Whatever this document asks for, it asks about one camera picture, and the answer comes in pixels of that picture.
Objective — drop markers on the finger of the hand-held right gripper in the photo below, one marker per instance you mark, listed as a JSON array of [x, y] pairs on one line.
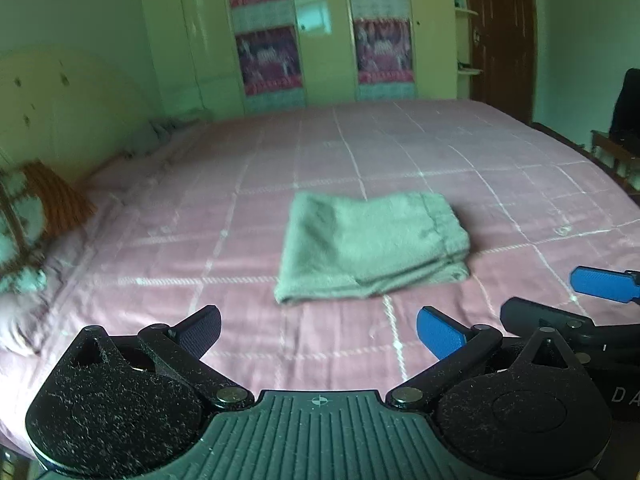
[[545, 312], [597, 284]]

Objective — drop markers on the corner wall shelf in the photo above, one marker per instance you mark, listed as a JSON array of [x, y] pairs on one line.
[[467, 12]]

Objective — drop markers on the green towel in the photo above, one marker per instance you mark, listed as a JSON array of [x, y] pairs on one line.
[[365, 250]]

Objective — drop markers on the floral orange pillow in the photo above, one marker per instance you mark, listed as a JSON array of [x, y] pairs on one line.
[[30, 210]]

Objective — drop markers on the brown wooden door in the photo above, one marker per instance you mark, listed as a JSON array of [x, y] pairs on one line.
[[500, 35]]

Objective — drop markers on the wooden chair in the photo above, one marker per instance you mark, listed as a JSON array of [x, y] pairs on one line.
[[612, 152]]

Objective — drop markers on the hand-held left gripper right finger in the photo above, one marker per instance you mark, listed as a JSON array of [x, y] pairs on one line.
[[440, 334]]

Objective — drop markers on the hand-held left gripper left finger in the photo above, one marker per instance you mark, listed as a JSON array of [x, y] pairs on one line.
[[202, 332]]

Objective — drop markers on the wooden bed frame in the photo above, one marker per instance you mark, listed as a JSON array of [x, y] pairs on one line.
[[555, 133]]

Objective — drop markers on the pink checked bed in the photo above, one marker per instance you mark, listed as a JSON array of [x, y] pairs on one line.
[[350, 150]]

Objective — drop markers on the light green wardrobe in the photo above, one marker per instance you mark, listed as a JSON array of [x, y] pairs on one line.
[[325, 70]]

